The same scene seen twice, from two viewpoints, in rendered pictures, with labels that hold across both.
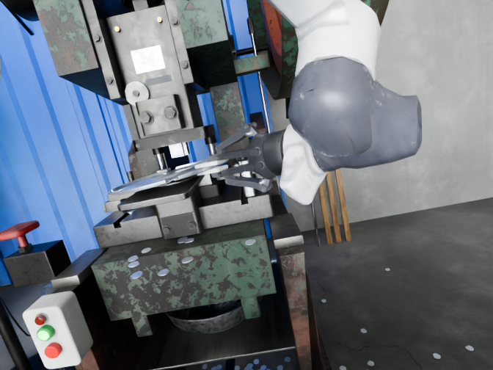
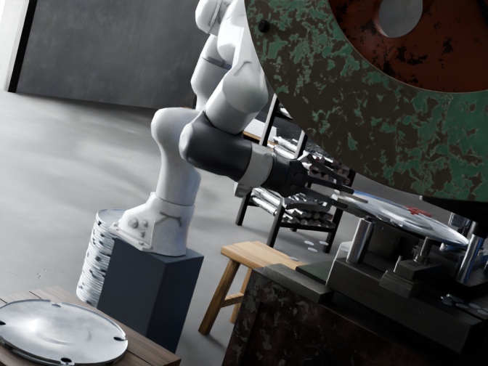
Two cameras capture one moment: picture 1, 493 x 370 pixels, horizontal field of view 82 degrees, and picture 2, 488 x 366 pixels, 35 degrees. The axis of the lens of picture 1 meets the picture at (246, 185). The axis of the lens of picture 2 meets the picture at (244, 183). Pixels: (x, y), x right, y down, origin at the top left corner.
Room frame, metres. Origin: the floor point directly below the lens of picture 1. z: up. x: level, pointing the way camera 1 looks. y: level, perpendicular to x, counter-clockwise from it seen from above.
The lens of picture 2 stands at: (1.25, -1.46, 1.11)
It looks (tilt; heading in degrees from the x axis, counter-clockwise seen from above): 12 degrees down; 121
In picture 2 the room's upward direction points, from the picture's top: 17 degrees clockwise
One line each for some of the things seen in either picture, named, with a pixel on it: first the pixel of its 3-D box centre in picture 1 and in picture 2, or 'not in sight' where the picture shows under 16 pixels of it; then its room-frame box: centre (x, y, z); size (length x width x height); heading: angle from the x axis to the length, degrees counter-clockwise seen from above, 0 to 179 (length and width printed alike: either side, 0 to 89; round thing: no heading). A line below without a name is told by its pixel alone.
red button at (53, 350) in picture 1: (53, 350); not in sight; (0.47, 0.42, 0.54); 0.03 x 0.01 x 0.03; 87
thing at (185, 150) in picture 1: (179, 149); (460, 217); (0.80, 0.17, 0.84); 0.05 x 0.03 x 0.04; 87
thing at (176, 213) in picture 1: (175, 209); (374, 240); (0.64, 0.17, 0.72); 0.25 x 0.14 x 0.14; 177
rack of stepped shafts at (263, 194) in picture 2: not in sight; (306, 157); (-0.69, 2.34, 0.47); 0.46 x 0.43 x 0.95; 157
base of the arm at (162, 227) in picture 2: not in sight; (156, 217); (0.00, 0.22, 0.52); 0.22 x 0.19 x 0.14; 2
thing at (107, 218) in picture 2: not in sight; (136, 224); (-0.41, 0.69, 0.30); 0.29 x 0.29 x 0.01
